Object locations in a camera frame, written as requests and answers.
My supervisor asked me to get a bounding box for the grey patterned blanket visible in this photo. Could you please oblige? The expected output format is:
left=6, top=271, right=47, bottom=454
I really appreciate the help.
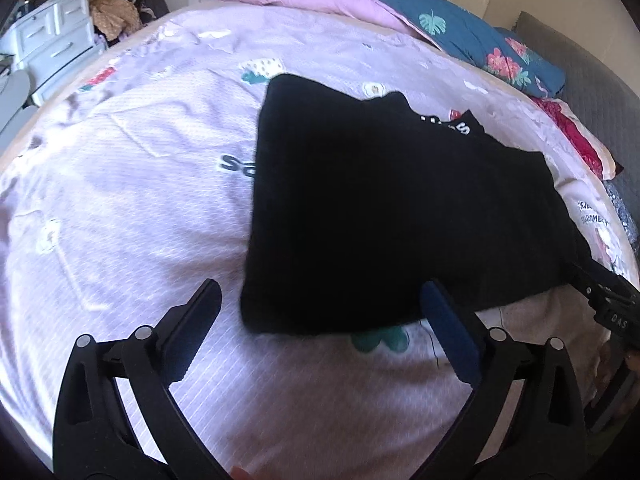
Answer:
left=602, top=179, right=640, bottom=257

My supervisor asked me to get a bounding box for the black t-shirt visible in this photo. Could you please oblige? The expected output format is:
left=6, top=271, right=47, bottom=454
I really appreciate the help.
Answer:
left=240, top=73, right=597, bottom=337

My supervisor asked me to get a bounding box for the grey padded headboard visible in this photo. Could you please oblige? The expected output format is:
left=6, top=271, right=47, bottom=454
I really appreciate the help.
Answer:
left=514, top=10, right=640, bottom=196

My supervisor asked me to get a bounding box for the red blanket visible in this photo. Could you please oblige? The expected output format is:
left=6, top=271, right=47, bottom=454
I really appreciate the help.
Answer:
left=529, top=95, right=624, bottom=182

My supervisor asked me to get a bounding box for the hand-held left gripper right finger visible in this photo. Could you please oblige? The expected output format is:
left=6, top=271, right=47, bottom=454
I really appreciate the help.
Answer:
left=420, top=280, right=586, bottom=480

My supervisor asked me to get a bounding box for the white round table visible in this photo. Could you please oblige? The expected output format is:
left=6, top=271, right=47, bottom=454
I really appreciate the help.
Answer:
left=0, top=69, right=40, bottom=147

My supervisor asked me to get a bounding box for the pink printed bed sheet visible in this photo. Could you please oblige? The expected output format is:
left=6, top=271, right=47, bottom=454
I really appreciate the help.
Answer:
left=0, top=2, right=640, bottom=480

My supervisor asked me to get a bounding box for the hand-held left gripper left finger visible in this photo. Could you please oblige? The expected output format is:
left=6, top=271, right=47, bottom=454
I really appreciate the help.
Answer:
left=52, top=278, right=224, bottom=480

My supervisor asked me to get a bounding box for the person's right hand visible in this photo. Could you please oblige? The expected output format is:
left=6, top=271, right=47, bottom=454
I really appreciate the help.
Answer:
left=596, top=341, right=628, bottom=403

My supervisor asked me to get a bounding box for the blue floral quilt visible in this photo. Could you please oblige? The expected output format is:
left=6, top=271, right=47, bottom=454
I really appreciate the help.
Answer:
left=344, top=0, right=567, bottom=99

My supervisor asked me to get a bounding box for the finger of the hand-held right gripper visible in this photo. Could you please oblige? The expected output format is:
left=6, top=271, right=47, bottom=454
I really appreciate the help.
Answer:
left=561, top=254, right=632, bottom=302

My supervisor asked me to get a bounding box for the beige clothes pile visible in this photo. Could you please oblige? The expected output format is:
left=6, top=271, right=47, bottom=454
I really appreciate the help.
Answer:
left=89, top=0, right=142, bottom=39

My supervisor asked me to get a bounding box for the white drawer cabinet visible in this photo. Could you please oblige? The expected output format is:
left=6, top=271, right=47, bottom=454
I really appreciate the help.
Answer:
left=0, top=0, right=109, bottom=107

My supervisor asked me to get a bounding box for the black bag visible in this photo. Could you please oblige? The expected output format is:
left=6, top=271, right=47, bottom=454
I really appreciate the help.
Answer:
left=117, top=0, right=169, bottom=27

